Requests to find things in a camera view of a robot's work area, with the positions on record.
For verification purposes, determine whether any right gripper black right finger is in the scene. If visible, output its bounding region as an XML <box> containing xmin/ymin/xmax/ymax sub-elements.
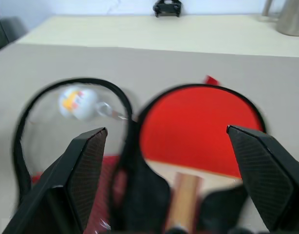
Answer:
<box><xmin>226</xmin><ymin>124</ymin><xmax>299</xmax><ymax>232</ymax></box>

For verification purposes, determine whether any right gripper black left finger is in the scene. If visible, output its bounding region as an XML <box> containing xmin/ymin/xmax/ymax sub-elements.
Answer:
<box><xmin>2</xmin><ymin>126</ymin><xmax>109</xmax><ymax>234</ymax></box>

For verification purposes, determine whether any red black paddle case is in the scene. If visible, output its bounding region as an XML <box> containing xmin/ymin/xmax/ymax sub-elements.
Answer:
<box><xmin>12</xmin><ymin>75</ymin><xmax>269</xmax><ymax>234</ymax></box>

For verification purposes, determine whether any white ball keychain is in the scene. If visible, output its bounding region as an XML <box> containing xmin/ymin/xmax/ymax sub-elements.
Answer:
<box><xmin>58</xmin><ymin>85</ymin><xmax>131</xmax><ymax>122</ymax></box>

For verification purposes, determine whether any red table tennis paddle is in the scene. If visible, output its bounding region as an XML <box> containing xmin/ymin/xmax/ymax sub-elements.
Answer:
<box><xmin>139</xmin><ymin>84</ymin><xmax>268</xmax><ymax>234</ymax></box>

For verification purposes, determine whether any silver metal watering can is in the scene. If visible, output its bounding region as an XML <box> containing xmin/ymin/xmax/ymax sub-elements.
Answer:
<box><xmin>261</xmin><ymin>0</ymin><xmax>299</xmax><ymax>37</ymax></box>

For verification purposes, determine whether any small black clamp holder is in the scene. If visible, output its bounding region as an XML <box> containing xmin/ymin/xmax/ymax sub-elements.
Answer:
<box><xmin>153</xmin><ymin>0</ymin><xmax>184</xmax><ymax>18</ymax></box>

